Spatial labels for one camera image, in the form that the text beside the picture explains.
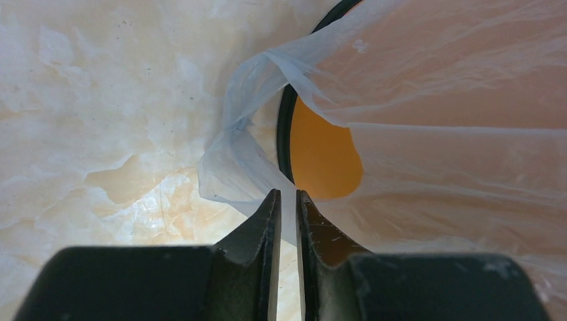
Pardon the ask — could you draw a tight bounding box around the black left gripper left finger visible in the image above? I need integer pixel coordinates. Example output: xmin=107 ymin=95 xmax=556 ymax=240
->
xmin=15 ymin=189 xmax=281 ymax=320

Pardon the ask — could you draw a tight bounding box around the orange trash bin gold rim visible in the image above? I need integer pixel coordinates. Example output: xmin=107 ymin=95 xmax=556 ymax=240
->
xmin=276 ymin=0 xmax=365 ymax=201

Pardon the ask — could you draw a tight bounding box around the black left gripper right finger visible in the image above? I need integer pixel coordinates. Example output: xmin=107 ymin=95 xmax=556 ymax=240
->
xmin=296 ymin=190 xmax=549 ymax=320

